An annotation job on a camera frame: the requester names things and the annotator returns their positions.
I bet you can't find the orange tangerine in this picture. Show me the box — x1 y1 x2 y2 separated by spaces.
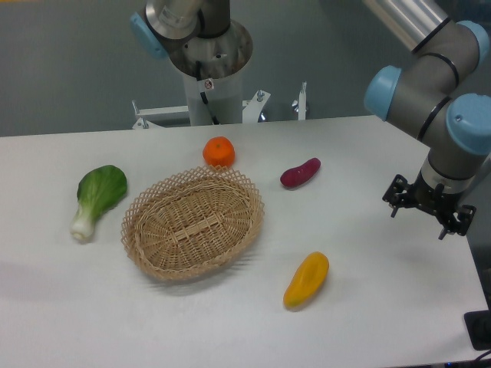
203 136 236 167

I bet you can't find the yellow mango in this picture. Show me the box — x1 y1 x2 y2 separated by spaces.
283 251 330 310

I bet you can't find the green bok choy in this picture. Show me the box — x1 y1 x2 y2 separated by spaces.
70 165 128 242

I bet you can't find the woven wicker basket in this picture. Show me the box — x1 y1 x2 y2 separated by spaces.
121 166 264 281

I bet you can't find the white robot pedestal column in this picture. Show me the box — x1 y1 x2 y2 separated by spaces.
182 73 242 126

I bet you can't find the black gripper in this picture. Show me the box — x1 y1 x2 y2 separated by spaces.
382 174 476 240

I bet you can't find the purple sweet potato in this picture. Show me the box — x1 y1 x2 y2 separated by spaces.
280 158 321 189

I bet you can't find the white metal base frame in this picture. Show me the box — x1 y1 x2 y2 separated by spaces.
132 81 309 130

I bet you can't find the black device at table corner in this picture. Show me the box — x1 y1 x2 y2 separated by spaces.
464 310 490 351

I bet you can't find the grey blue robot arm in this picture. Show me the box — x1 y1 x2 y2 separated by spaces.
130 1 490 235

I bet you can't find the black cable on pedestal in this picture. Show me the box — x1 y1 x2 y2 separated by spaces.
195 60 220 126

